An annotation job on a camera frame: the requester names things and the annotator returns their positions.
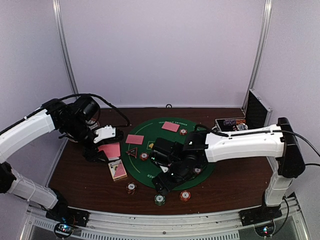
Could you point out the black triangular all-in button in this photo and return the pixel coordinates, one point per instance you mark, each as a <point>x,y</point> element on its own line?
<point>132,152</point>

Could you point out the round green poker mat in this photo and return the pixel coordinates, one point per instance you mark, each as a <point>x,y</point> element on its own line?
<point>145,171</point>

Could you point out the front aluminium rail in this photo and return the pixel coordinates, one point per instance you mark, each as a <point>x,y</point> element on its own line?
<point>223,225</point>

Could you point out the green 20 chip stack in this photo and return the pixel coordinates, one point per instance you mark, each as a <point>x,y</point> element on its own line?
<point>159,199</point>

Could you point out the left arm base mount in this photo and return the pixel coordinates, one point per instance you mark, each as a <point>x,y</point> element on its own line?
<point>73,217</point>

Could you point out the red-backed card deck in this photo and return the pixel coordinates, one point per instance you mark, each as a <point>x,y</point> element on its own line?
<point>112,151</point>

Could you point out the patterned round plate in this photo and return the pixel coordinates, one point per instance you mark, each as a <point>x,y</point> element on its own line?
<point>92,124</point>

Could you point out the orange 5 chip stack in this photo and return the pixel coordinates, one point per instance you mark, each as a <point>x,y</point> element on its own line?
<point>185,195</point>

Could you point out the dealt card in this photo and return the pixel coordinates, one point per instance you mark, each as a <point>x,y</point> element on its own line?
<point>134,139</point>
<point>170,126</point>

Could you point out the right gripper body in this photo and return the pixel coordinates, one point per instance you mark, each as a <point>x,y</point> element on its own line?
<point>180,175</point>

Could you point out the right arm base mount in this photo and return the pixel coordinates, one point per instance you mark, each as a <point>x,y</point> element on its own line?
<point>258,215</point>

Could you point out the playing card box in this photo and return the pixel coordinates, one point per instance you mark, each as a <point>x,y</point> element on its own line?
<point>117,170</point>

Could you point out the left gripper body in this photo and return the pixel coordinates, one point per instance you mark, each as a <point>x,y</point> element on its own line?
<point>91,152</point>

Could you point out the black 100 chip stack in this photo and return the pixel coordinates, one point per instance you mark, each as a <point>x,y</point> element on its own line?
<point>131,188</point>

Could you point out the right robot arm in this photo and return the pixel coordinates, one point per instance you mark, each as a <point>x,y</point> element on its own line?
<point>182,162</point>

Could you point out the aluminium poker chip case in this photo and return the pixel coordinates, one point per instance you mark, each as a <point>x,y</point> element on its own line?
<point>257,115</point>

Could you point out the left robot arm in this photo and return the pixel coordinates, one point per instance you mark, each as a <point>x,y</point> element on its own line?
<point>72,121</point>

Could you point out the right aluminium frame post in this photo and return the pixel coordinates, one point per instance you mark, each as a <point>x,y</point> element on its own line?
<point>263,35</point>

